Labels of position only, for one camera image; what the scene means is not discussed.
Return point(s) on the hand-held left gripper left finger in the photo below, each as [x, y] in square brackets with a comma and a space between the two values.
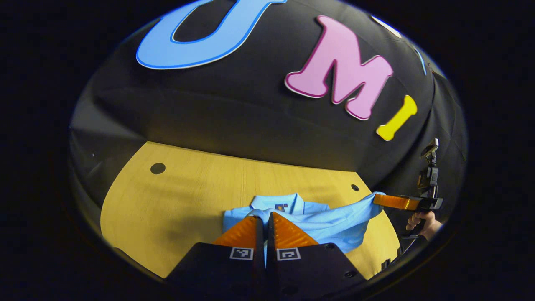
[260, 242]

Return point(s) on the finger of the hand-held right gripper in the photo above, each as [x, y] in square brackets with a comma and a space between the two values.
[397, 202]

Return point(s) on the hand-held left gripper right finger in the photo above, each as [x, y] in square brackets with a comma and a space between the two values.
[271, 238]

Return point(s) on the light blue T-shirt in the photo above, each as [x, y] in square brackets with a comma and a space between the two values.
[334, 225]

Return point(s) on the black backdrop cloth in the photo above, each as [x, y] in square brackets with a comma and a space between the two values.
[234, 108]

